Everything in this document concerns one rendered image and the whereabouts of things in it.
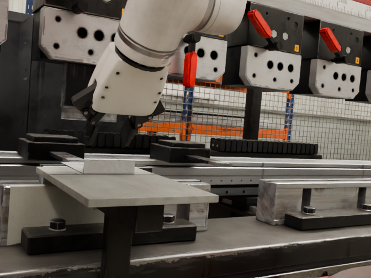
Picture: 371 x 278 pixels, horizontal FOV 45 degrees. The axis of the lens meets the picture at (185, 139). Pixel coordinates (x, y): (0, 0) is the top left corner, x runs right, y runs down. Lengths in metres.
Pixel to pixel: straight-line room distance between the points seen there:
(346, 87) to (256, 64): 0.28
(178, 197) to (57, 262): 0.22
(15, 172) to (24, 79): 0.35
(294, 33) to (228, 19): 0.42
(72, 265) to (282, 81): 0.57
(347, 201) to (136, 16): 0.79
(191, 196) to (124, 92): 0.18
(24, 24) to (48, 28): 0.56
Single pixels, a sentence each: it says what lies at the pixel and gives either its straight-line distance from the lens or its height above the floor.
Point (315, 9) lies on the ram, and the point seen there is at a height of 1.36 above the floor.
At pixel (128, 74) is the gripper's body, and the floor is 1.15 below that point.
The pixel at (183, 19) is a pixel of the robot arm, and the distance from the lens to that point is 0.57.
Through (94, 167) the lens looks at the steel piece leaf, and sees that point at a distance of 0.70.
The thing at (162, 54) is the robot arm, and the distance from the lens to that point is 0.59.
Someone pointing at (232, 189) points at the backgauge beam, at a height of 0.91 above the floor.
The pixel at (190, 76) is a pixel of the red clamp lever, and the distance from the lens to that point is 0.79.
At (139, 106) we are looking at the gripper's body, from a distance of 0.67.
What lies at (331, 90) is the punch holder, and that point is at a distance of 1.08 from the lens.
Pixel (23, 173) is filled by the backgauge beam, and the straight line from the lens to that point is 1.02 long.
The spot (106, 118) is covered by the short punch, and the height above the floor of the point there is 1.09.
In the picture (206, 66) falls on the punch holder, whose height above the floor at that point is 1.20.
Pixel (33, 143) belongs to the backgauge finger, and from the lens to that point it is 0.96.
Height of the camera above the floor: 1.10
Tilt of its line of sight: 3 degrees down
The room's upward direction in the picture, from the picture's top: 5 degrees clockwise
